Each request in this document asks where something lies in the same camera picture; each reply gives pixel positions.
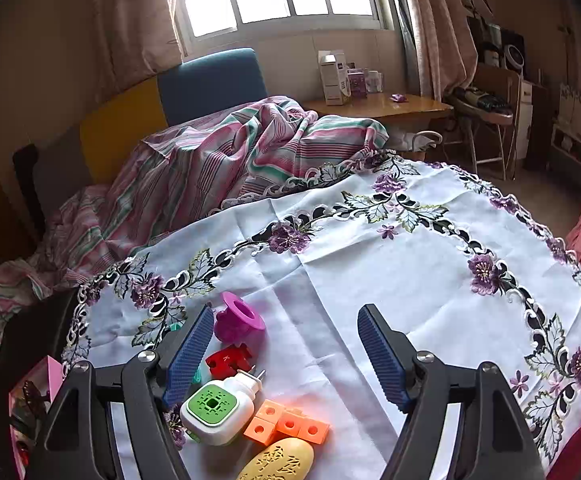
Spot wooden desk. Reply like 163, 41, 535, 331
303, 91, 456, 161

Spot purple carton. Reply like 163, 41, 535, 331
347, 67, 369, 98

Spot magenta plastic spool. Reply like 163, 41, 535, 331
214, 291, 264, 347

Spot folding wooden chair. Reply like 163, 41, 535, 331
463, 62, 521, 181

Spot pink-rimmed white box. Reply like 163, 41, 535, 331
8, 355, 66, 480

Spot orange cube blocks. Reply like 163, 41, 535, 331
243, 400, 331, 445

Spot pink striped blanket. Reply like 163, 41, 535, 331
0, 95, 389, 376

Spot grey yellow blue headboard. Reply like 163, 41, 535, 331
30, 47, 268, 201

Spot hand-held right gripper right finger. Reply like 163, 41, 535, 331
357, 304, 546, 480

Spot tall white carton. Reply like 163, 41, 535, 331
318, 50, 350, 106

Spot white basket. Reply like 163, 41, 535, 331
405, 130, 444, 153

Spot red puzzle block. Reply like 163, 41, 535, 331
205, 344, 255, 380

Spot white round object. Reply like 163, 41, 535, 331
503, 44, 525, 70

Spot dark striped bundle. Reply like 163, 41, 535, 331
445, 87, 514, 126

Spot dark brown toy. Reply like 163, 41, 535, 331
20, 380, 51, 421

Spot pink curtain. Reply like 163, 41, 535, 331
395, 0, 481, 106
90, 0, 186, 78

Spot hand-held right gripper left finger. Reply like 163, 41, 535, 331
24, 304, 216, 480

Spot white green plug-in repellent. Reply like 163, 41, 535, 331
179, 369, 266, 447

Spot cluttered wooden shelf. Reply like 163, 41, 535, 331
465, 0, 581, 171

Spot yellow oval carved block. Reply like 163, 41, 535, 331
235, 437, 315, 480

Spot white floral tablecloth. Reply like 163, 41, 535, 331
60, 152, 581, 480

